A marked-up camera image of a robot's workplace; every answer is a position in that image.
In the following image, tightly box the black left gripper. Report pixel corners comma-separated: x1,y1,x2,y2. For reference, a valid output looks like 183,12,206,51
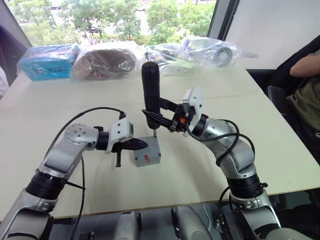
111,137,149,168

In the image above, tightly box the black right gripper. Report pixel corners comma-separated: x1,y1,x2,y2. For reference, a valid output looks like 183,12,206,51
142,97,192,133

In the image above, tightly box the grey box with lid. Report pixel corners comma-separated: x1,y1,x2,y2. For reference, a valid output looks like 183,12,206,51
133,135,162,168

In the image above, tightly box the black electric screwdriver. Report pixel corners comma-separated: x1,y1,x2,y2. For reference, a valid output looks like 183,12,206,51
140,61,161,138

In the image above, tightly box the blue box in plastic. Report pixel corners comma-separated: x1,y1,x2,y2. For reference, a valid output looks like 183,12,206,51
16,44,81,82

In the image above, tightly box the clear bag with dark parts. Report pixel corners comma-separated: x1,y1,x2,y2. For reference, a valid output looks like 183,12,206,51
144,42,187,77

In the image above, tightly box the silver rounded robot housing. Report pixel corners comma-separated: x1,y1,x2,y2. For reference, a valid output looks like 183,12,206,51
171,205,214,240
116,211,142,240

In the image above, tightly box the brown bag in plastic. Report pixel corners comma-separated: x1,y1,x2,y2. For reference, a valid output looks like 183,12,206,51
70,41,144,81

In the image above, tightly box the clear bag with silver motor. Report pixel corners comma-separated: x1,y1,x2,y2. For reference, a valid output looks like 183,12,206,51
178,35,260,70

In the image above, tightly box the black chair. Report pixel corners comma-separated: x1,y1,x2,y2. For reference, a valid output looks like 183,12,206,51
266,34,320,118

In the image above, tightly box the person's white sleeve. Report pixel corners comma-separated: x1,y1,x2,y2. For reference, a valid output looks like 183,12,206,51
0,66,10,100

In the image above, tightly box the person's olive shirt torso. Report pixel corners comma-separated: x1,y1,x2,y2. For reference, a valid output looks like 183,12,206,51
286,74,320,166

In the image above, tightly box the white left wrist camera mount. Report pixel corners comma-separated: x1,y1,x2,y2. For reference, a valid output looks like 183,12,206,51
104,119,135,154

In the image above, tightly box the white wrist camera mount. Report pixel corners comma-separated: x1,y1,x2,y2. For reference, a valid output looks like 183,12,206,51
104,119,135,154
181,86,205,138

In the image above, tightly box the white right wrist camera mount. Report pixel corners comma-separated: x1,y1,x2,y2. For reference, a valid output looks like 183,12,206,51
181,86,205,138

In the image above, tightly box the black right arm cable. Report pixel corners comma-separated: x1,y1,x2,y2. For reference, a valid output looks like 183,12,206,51
185,109,266,236

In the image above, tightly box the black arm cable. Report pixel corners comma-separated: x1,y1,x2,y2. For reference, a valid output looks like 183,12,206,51
185,109,266,236
47,106,128,240

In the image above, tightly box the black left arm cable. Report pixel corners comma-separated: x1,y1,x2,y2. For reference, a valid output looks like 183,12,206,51
47,106,128,240

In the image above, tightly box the black cable tie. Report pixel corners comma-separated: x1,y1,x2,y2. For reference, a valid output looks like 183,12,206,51
65,181,87,191

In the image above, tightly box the thin white cable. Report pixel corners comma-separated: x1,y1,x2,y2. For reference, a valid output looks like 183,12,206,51
202,202,213,232

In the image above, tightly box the dark window frame post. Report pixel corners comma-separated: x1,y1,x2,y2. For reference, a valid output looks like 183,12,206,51
0,0,33,48
207,0,241,41

